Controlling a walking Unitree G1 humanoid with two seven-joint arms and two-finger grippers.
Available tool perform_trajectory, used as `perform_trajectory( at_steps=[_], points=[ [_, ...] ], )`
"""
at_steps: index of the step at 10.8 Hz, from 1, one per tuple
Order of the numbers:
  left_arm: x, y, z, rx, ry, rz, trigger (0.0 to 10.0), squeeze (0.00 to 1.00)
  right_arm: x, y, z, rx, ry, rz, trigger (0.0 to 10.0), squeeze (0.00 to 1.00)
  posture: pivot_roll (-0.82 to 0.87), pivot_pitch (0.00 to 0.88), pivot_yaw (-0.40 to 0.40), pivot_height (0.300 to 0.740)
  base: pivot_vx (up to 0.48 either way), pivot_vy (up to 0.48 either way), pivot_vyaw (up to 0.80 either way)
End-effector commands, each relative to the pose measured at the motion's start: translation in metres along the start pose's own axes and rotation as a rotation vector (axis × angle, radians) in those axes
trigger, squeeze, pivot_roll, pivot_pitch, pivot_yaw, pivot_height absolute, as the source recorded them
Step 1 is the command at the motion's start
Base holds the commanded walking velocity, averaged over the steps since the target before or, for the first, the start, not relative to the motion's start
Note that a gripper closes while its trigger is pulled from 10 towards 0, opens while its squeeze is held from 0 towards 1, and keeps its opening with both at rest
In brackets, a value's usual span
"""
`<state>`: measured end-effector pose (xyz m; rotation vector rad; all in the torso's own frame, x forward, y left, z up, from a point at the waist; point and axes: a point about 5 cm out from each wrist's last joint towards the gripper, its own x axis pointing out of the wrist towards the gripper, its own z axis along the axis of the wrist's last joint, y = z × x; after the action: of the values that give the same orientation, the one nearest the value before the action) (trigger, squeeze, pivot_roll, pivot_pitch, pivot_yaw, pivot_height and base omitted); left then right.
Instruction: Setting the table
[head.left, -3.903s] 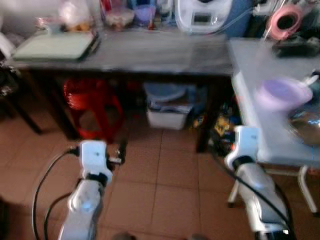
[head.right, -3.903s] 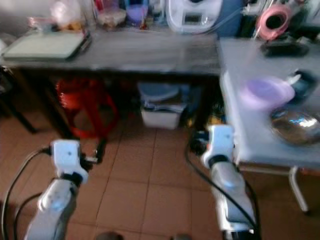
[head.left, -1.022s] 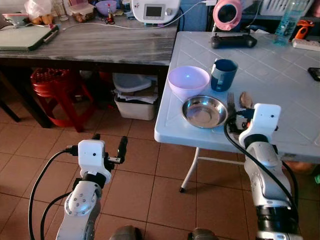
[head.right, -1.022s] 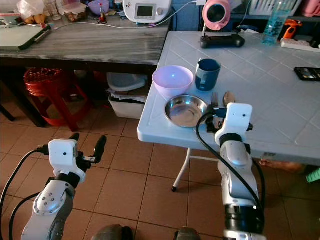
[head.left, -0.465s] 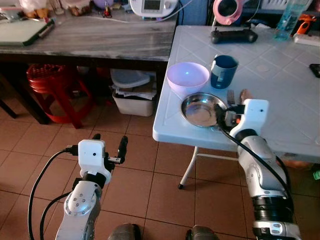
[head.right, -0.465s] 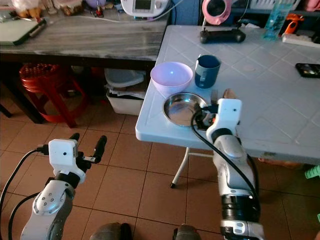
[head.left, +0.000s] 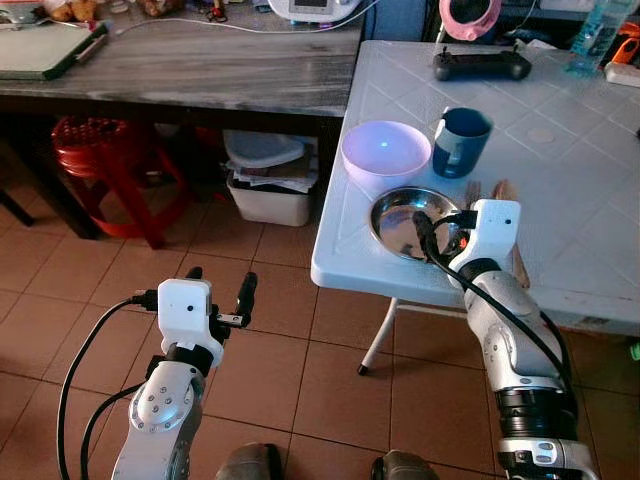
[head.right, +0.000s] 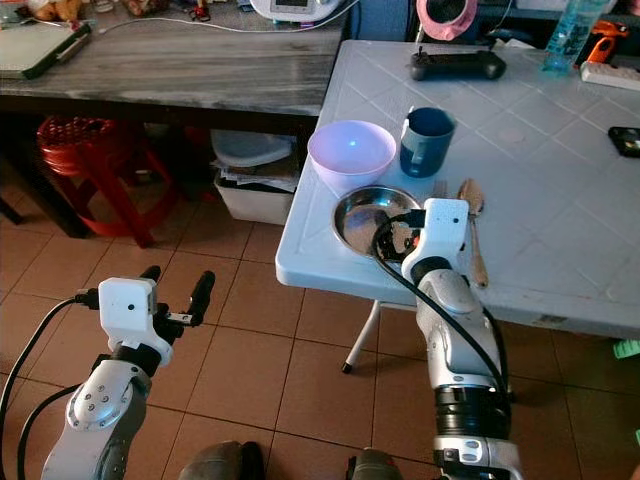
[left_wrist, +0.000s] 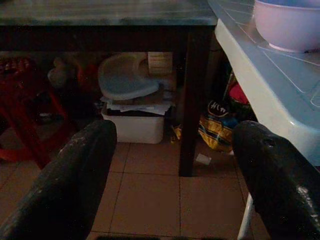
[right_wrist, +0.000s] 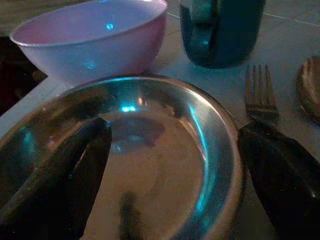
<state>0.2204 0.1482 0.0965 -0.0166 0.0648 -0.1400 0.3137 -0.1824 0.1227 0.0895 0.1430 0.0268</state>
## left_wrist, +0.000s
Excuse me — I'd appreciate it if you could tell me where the stack of papers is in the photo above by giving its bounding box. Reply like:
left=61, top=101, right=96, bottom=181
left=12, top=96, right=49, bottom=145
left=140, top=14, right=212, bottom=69
left=99, top=96, right=173, bottom=116

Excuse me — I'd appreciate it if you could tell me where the white plastic table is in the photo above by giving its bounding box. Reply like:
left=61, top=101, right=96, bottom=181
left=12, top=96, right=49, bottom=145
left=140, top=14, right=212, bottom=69
left=207, top=0, right=320, bottom=240

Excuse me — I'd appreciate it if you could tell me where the red plastic stool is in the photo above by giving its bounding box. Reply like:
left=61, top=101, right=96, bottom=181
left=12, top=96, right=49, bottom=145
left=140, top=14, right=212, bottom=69
left=0, top=56, right=76, bottom=170

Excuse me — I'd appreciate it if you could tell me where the yellow snack bag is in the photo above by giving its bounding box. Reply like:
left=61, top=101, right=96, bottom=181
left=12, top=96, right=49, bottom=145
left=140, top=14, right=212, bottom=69
left=171, top=99, right=238, bottom=153

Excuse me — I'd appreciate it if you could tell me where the white plastic storage box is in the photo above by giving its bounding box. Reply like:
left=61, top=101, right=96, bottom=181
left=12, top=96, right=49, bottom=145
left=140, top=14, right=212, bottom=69
left=101, top=106, right=166, bottom=145

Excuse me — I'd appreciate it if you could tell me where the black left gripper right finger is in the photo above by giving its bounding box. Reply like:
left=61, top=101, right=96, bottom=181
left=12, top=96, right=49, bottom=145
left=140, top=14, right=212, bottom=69
left=231, top=120, right=320, bottom=240

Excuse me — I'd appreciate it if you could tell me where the dark wooden table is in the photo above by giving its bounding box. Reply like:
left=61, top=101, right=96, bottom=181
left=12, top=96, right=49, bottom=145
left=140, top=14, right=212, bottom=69
left=0, top=0, right=217, bottom=178

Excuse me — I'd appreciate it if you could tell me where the small white paper scrap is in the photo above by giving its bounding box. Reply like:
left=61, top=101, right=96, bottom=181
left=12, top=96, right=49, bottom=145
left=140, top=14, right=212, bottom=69
left=195, top=153, right=212, bottom=166

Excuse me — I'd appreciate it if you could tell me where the red cloth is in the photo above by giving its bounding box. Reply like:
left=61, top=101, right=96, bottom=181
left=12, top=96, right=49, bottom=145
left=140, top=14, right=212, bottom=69
left=229, top=83, right=251, bottom=106

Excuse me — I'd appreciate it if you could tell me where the cardboard box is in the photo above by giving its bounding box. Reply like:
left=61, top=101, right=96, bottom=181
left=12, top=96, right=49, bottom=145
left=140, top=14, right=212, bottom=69
left=147, top=51, right=173, bottom=76

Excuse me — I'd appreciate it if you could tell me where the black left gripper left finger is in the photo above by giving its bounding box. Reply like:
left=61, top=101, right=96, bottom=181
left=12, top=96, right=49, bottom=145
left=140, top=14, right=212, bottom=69
left=0, top=119, right=118, bottom=240

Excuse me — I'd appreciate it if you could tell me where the white plastic bowl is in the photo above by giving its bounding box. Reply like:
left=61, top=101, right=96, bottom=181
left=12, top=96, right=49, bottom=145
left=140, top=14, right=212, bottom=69
left=254, top=0, right=320, bottom=53

